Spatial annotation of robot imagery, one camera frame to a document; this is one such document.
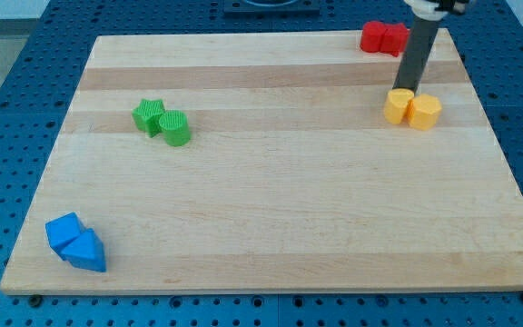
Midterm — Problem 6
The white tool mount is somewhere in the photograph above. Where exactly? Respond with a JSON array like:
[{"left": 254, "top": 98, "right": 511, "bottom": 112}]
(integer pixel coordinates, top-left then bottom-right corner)
[{"left": 404, "top": 0, "right": 475, "bottom": 20}]

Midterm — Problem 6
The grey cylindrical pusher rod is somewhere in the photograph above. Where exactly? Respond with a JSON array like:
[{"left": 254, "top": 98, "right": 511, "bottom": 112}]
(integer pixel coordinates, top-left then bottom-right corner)
[{"left": 393, "top": 15, "right": 439, "bottom": 93}]

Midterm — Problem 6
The yellow hexagon block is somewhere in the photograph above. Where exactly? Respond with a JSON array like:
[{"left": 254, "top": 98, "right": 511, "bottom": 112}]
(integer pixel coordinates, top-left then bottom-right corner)
[{"left": 407, "top": 94, "right": 442, "bottom": 131}]

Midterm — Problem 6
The red block right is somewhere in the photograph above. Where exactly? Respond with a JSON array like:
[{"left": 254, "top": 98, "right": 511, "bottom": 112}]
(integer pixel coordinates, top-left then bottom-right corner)
[{"left": 380, "top": 23, "right": 410, "bottom": 57}]

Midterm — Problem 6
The red block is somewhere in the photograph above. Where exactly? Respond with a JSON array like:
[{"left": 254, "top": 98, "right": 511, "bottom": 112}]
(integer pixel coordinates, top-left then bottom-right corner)
[
  {"left": 380, "top": 23, "right": 410, "bottom": 57},
  {"left": 360, "top": 21, "right": 387, "bottom": 53}
]

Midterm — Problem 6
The red block left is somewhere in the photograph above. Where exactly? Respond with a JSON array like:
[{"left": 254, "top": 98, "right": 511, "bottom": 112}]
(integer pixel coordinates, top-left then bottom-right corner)
[{"left": 360, "top": 21, "right": 387, "bottom": 53}]

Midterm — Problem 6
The yellow heart block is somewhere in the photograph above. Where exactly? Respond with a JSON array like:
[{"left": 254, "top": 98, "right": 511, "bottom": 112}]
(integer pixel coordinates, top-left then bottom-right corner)
[{"left": 383, "top": 88, "right": 415, "bottom": 124}]

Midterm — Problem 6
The wooden board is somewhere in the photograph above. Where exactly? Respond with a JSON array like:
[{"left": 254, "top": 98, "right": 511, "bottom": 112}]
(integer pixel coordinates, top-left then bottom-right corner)
[{"left": 0, "top": 29, "right": 523, "bottom": 295}]

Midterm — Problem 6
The green cylinder block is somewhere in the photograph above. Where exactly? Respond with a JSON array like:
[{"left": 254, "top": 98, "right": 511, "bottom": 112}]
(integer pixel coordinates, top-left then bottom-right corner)
[{"left": 158, "top": 110, "right": 192, "bottom": 147}]

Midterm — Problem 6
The green star block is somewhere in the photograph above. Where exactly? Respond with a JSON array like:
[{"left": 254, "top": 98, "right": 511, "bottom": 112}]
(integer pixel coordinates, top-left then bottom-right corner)
[{"left": 132, "top": 99, "right": 165, "bottom": 137}]

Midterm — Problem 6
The blue triangle block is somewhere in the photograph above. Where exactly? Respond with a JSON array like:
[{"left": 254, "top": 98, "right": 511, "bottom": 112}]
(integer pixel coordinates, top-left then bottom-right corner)
[{"left": 61, "top": 228, "right": 106, "bottom": 273}]

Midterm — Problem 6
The blue cube block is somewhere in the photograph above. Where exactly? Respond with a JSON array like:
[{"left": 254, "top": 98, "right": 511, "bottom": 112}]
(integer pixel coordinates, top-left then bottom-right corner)
[{"left": 44, "top": 212, "right": 85, "bottom": 261}]

